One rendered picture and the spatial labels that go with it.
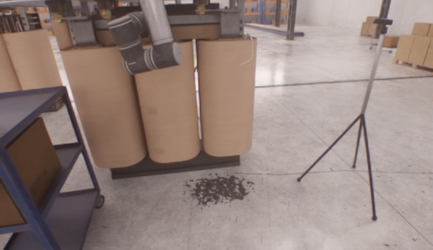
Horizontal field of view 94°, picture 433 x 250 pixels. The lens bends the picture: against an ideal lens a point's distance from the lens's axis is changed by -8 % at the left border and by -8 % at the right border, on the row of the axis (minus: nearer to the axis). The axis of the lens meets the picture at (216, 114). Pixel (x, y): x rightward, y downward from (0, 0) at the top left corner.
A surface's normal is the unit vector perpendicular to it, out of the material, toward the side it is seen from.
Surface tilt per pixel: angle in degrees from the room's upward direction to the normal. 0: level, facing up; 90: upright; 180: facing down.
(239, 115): 90
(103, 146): 90
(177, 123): 90
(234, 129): 90
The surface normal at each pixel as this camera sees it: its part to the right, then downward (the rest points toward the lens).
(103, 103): 0.15, 0.42
